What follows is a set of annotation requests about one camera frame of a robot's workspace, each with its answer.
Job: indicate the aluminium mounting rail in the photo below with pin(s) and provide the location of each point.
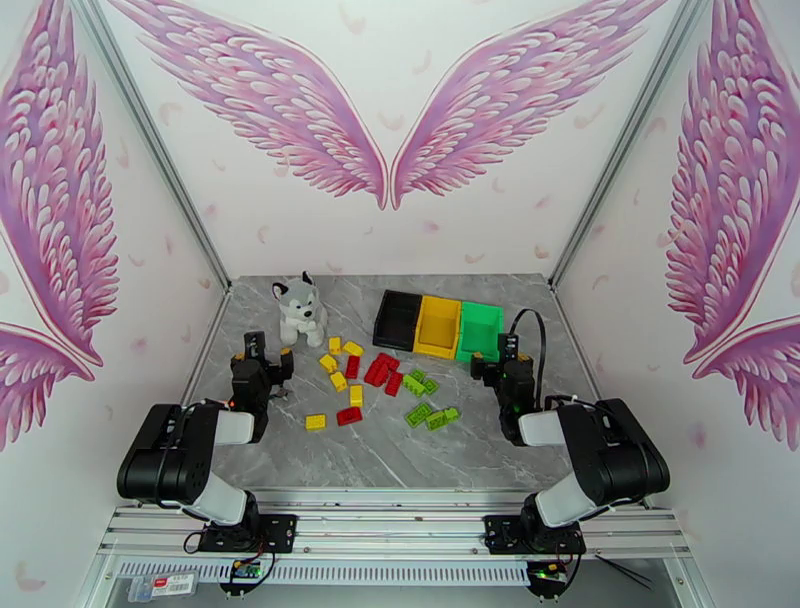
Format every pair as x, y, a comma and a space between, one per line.
387, 525

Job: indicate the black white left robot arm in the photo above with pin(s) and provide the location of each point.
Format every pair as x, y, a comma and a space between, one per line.
162, 456

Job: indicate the green plastic bin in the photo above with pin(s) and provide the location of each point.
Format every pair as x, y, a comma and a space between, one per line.
478, 325

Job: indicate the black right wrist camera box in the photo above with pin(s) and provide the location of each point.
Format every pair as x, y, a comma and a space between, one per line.
507, 347

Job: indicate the green lego brick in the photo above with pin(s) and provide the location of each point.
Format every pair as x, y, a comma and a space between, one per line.
418, 414
431, 387
414, 381
451, 412
437, 422

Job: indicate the black tweezers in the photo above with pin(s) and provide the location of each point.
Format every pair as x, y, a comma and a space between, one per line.
625, 571

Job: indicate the aluminium frame post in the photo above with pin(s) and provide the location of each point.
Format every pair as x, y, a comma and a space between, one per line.
150, 134
631, 134

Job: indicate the yellow plastic bin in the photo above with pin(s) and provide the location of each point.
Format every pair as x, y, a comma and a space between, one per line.
437, 328

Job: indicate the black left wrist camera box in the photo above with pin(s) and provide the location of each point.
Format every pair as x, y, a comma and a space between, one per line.
254, 345

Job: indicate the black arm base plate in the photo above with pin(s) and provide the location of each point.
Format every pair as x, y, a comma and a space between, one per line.
500, 534
278, 531

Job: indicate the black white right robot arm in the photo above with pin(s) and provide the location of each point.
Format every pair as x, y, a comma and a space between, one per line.
612, 456

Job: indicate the grey white husky plush toy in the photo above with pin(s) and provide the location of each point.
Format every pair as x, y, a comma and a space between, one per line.
300, 312

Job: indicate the red lego brick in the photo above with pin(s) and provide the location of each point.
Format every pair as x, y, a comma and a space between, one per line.
352, 367
390, 362
372, 374
394, 384
349, 416

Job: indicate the yellow rounded lego brick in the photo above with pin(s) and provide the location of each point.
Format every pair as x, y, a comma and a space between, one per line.
353, 349

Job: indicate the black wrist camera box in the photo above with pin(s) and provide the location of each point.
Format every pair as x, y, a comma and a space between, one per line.
507, 347
254, 345

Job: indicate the black plastic bin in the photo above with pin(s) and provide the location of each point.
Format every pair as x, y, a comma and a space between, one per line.
394, 325

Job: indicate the clear plastic parts box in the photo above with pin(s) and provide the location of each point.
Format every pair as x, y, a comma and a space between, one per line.
162, 586

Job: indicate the small circuit board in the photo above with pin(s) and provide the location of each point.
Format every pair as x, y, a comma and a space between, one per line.
550, 570
245, 570

